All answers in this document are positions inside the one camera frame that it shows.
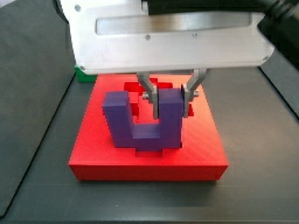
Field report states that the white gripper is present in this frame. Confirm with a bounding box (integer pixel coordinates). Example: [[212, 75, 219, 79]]
[[60, 0, 275, 119]]

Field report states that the green arch block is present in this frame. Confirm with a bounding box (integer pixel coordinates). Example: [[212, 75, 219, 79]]
[[74, 66, 97, 83]]

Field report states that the purple U-shaped block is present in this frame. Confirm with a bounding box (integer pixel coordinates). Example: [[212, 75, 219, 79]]
[[101, 88, 183, 151]]

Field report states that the red slotted board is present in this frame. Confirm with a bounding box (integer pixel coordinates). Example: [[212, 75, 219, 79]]
[[69, 74, 229, 181]]

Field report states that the black cable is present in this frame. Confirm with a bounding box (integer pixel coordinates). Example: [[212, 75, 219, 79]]
[[144, 0, 299, 18]]

